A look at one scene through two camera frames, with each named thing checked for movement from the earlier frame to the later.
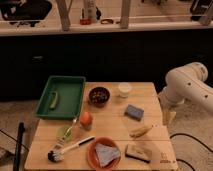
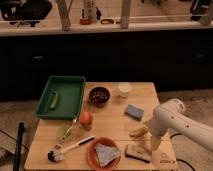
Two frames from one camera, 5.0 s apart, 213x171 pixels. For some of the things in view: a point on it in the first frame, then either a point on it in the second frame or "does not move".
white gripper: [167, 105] to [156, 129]
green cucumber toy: [54, 101] does not move
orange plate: [92, 154] does not move
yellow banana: [140, 131] does not move
